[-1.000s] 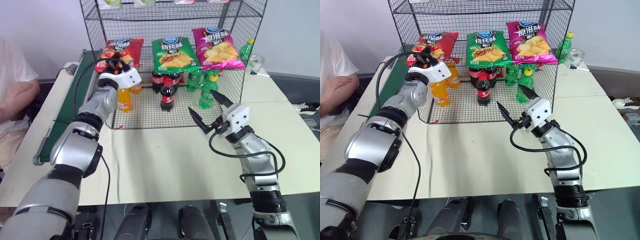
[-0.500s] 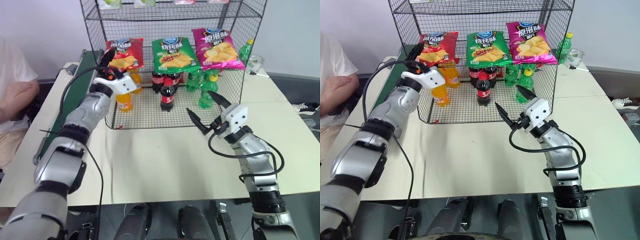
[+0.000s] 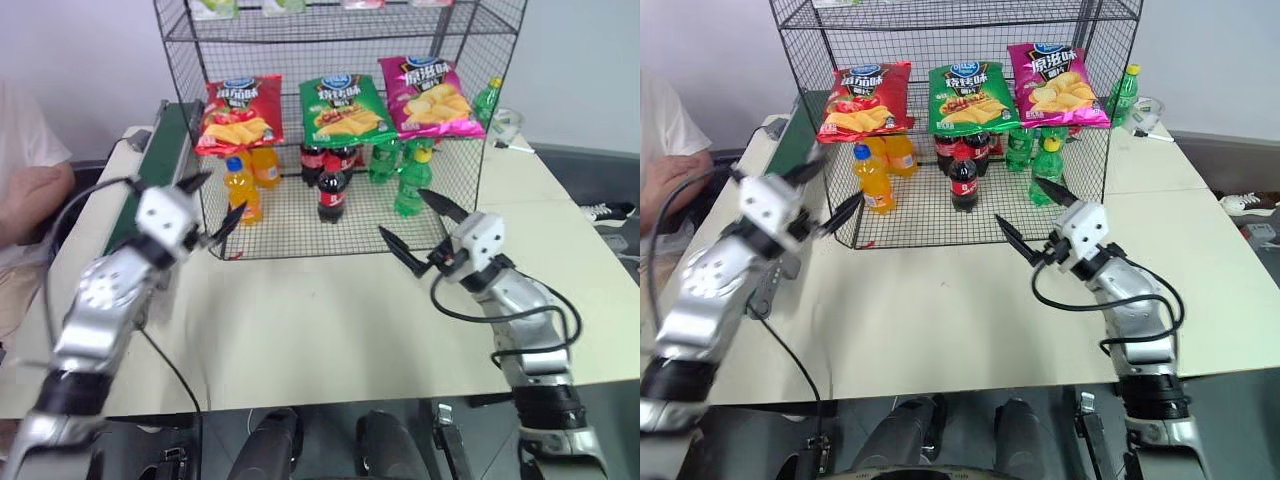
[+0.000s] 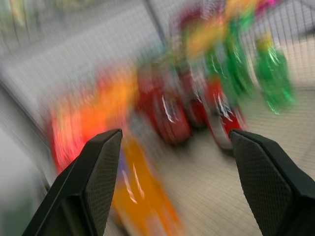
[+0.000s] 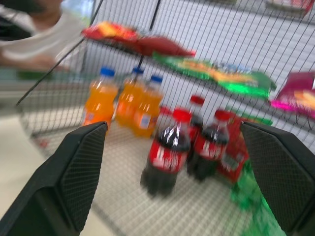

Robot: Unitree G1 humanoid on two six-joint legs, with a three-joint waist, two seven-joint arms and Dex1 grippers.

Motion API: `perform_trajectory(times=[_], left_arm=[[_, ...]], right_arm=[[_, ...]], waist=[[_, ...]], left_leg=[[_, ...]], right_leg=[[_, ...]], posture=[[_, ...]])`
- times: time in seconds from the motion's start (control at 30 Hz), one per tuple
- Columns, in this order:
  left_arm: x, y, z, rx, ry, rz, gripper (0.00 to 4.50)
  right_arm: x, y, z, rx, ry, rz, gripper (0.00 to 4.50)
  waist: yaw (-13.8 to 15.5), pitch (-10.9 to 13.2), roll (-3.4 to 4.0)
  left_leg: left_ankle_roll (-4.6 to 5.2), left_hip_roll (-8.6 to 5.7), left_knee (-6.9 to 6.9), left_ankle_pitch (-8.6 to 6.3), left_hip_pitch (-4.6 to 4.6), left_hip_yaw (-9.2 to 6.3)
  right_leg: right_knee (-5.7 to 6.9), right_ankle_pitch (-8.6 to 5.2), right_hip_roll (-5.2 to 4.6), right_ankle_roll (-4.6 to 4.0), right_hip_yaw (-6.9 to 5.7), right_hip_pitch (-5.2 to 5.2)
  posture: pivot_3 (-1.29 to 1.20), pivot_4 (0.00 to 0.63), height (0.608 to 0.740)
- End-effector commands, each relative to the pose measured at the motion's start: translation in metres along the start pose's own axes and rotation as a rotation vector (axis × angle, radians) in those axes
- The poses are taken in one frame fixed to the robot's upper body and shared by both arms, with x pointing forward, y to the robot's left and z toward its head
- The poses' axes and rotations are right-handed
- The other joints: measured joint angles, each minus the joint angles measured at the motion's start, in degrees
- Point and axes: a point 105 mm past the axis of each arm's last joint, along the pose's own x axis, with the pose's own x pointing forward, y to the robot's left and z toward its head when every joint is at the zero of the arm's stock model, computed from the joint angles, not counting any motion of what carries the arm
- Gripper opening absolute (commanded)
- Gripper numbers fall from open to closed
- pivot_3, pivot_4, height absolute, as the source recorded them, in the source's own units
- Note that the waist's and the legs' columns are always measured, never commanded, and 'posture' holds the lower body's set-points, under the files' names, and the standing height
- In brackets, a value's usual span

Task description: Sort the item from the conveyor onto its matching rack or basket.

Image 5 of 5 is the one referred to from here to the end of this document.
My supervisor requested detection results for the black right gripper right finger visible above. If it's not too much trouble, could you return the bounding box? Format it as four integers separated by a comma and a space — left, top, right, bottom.
240, 120, 315, 236

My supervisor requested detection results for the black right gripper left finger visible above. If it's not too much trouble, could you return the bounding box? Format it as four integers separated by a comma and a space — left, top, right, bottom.
0, 121, 108, 236

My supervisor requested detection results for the red snack bag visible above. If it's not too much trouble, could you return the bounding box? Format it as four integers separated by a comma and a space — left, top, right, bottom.
216, 115, 251, 184

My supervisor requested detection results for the cola bottle red cap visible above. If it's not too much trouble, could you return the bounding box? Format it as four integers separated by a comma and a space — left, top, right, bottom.
188, 95, 206, 146
140, 108, 192, 196
187, 110, 232, 181

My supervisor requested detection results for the magenta chip bag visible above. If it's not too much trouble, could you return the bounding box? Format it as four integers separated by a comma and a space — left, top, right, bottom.
270, 71, 315, 113

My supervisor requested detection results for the orange soda bottle blue cap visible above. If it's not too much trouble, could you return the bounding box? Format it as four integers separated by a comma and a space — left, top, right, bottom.
133, 75, 164, 139
82, 66, 119, 131
115, 66, 146, 128

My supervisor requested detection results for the green chip bag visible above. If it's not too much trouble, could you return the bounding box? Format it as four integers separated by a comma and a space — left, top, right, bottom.
152, 51, 278, 99

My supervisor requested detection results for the person in white shirt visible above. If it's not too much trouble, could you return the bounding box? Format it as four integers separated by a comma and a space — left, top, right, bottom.
0, 0, 87, 72

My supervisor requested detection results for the red yellow chip bag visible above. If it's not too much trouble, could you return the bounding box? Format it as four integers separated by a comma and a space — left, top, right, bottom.
81, 21, 141, 42

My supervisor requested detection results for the dark red chip bag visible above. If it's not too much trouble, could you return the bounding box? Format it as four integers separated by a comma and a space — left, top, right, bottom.
136, 35, 197, 58

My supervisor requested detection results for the black wire rack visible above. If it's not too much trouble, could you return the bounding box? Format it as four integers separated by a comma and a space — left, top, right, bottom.
16, 0, 315, 236

